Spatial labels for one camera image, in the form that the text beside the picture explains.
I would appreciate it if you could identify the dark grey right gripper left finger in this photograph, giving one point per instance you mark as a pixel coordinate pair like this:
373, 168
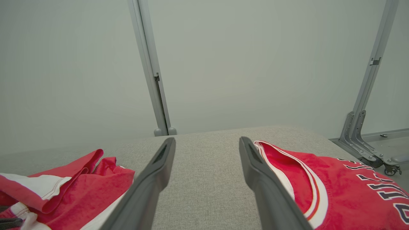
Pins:
140, 198

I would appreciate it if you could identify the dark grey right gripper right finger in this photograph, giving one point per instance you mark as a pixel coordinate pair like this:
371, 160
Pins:
274, 201

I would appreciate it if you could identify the red white lettered jersey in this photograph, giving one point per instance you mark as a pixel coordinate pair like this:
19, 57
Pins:
345, 191

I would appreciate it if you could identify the red and white garment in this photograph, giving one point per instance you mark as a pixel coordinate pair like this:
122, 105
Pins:
80, 191

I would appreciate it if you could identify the small black caster wheel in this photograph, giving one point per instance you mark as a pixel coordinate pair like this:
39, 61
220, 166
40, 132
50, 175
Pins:
389, 172

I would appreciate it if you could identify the grey metal partition post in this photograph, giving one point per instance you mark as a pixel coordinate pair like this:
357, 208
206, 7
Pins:
150, 64

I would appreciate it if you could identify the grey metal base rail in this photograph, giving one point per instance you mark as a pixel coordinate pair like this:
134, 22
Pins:
393, 133

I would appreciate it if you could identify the grey partition post with brackets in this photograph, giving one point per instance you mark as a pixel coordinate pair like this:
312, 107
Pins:
377, 48

